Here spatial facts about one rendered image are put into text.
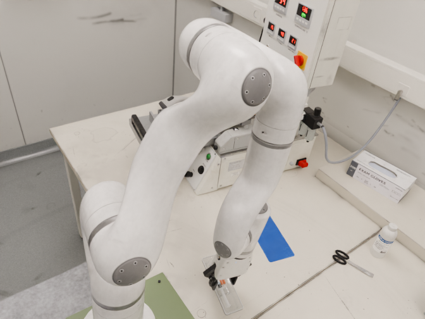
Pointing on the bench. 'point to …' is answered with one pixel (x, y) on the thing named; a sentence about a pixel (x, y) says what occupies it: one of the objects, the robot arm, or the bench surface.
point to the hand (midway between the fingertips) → (222, 280)
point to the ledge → (381, 204)
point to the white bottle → (384, 240)
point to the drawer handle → (138, 125)
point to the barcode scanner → (171, 101)
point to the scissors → (349, 262)
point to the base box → (222, 168)
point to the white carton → (381, 176)
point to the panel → (200, 166)
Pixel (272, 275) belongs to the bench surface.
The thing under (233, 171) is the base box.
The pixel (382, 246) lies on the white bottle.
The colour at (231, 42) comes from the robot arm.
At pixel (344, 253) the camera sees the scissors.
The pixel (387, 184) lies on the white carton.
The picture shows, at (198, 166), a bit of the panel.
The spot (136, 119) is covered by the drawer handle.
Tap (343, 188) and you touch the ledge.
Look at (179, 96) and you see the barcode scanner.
